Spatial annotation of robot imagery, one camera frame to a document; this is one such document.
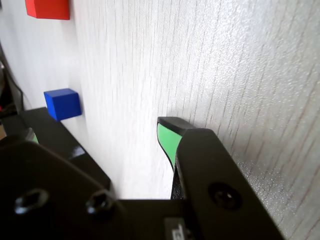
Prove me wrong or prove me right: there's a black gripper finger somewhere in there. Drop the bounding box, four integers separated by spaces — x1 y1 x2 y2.
156 116 286 240
0 127 131 240

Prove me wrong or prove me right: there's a red wooden cube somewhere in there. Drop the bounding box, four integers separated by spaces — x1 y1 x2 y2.
24 0 70 20

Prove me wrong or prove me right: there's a blue wooden cube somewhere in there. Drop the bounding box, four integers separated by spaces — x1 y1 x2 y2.
43 88 83 122

